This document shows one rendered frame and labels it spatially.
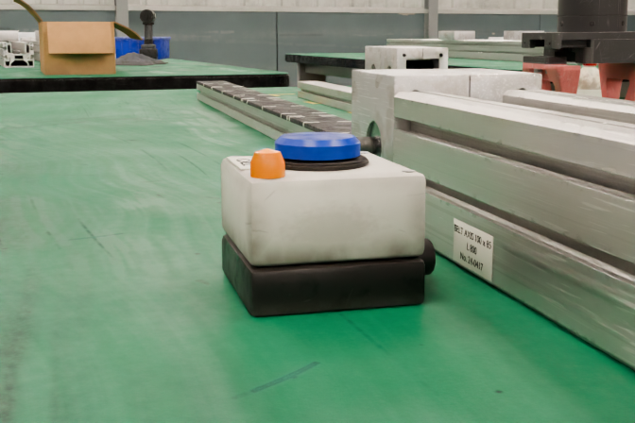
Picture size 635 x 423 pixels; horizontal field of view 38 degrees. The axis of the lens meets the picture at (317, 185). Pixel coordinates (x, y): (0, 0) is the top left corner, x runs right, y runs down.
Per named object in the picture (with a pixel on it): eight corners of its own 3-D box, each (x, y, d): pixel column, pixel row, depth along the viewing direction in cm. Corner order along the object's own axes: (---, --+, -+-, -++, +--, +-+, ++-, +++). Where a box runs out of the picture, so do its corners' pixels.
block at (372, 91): (317, 204, 66) (317, 70, 64) (478, 196, 69) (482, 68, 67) (355, 229, 57) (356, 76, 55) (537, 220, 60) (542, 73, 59)
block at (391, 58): (367, 100, 164) (368, 46, 163) (428, 99, 167) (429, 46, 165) (382, 105, 155) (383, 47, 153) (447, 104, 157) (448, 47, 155)
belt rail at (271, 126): (197, 98, 169) (197, 82, 169) (218, 98, 170) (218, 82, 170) (346, 177, 77) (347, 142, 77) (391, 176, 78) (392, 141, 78)
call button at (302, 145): (266, 172, 45) (266, 130, 44) (346, 169, 46) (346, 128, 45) (285, 185, 41) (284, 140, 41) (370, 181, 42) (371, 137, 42)
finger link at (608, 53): (659, 150, 78) (664, 38, 77) (583, 154, 77) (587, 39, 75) (614, 141, 85) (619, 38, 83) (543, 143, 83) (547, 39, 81)
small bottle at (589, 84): (572, 130, 115) (576, 34, 113) (570, 127, 118) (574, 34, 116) (603, 130, 114) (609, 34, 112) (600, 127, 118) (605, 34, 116)
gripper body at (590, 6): (665, 54, 77) (670, -37, 76) (555, 56, 75) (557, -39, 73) (622, 52, 83) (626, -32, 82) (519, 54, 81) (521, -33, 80)
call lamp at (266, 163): (247, 174, 40) (247, 146, 40) (281, 173, 40) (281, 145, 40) (253, 179, 39) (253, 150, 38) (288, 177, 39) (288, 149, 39)
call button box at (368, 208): (221, 272, 47) (219, 149, 46) (401, 261, 49) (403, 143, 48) (250, 319, 39) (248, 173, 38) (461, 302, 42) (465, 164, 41)
